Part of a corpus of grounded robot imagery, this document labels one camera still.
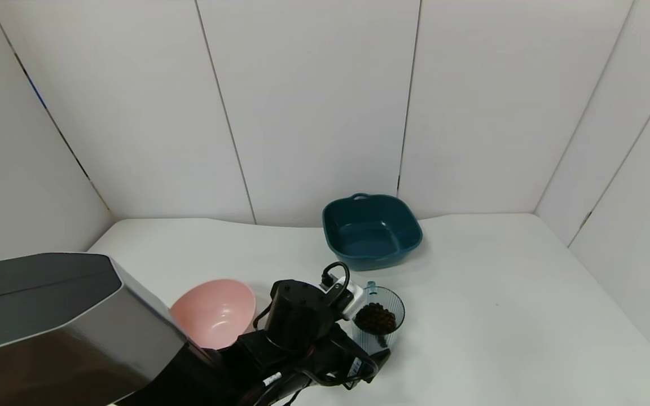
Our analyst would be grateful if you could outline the pink round bowl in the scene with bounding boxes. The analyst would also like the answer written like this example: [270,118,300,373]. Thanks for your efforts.
[169,279,257,351]

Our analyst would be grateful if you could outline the black camera cable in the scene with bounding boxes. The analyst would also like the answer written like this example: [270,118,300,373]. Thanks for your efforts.
[321,261,352,301]

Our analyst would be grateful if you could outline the teal square bowl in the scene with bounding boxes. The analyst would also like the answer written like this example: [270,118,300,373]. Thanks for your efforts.
[322,193,423,272]

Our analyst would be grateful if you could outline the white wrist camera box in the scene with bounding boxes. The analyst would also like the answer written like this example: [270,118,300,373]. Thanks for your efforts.
[320,279,365,317]

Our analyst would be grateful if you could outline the brown solid pieces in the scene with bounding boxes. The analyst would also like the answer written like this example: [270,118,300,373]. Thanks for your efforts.
[354,303,398,336]

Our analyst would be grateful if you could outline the ribbed clear blue cup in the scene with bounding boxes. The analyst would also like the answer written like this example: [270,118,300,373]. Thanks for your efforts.
[350,281,406,364]

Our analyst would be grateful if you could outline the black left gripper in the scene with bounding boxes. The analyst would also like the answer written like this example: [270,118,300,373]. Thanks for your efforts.
[327,323,392,391]

